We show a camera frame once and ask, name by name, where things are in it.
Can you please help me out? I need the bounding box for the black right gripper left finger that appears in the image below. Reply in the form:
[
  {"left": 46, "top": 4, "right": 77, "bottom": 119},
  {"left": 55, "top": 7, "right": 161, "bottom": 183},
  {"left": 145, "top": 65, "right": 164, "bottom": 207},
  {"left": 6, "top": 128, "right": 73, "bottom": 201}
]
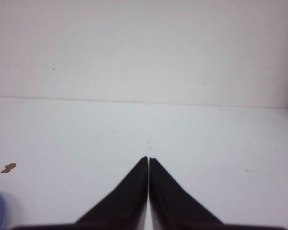
[{"left": 75, "top": 157, "right": 148, "bottom": 230}]

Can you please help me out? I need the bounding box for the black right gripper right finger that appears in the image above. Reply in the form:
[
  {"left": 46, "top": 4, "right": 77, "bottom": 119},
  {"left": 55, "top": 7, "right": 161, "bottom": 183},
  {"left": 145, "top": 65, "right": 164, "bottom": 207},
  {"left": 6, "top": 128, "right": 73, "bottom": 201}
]
[{"left": 149, "top": 158, "right": 224, "bottom": 230}]

